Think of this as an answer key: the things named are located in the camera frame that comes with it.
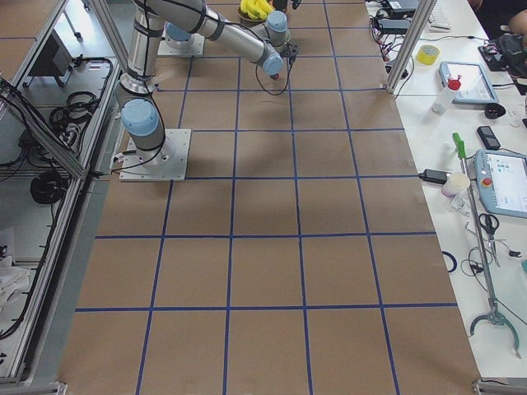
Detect black round small object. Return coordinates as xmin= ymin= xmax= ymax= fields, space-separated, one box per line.
xmin=484 ymin=103 xmax=506 ymax=120

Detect black power adapter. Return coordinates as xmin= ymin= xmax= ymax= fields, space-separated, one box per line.
xmin=418 ymin=169 xmax=450 ymax=185

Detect green marker tool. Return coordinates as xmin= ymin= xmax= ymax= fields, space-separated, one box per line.
xmin=452 ymin=132 xmax=467 ymax=160

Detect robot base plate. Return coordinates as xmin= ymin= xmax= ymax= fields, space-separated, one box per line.
xmin=157 ymin=34 xmax=205 ymax=58
xmin=119 ymin=128 xmax=191 ymax=182

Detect paper cup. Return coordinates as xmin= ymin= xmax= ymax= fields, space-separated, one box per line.
xmin=441 ymin=173 xmax=470 ymax=198

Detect long reacher grabber tool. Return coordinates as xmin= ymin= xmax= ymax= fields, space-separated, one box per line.
xmin=459 ymin=156 xmax=523 ymax=358

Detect black remote phone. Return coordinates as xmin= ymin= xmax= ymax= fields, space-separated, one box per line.
xmin=477 ymin=126 xmax=501 ymax=151

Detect near blue teach pendant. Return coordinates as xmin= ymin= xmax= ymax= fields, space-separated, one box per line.
xmin=473 ymin=150 xmax=526 ymax=218

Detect aluminium frame post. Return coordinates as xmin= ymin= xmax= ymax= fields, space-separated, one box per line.
xmin=385 ymin=0 xmax=436 ymax=94

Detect clear bottle red cap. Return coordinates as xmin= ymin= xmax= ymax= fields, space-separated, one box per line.
xmin=431 ymin=76 xmax=461 ymax=114

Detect far blue teach pendant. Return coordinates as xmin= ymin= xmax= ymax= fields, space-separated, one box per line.
xmin=439 ymin=61 xmax=499 ymax=105

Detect blue teach pendant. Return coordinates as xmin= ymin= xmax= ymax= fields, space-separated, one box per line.
xmin=439 ymin=61 xmax=499 ymax=105
xmin=473 ymin=150 xmax=526 ymax=218

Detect yellow tape roll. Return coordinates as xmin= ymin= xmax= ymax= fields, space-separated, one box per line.
xmin=416 ymin=44 xmax=440 ymax=66

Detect black handled scissors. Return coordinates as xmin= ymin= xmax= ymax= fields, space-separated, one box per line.
xmin=478 ymin=213 xmax=500 ymax=267

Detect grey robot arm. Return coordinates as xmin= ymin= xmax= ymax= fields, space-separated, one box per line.
xmin=116 ymin=1 xmax=289 ymax=175

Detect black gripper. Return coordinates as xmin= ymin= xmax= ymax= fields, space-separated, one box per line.
xmin=273 ymin=0 xmax=301 ymax=11

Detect crumpled white cloth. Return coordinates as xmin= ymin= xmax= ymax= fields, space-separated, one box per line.
xmin=0 ymin=228 xmax=30 ymax=314

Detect yellow banana bunch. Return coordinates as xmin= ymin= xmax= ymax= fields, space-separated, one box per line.
xmin=240 ymin=0 xmax=275 ymax=12

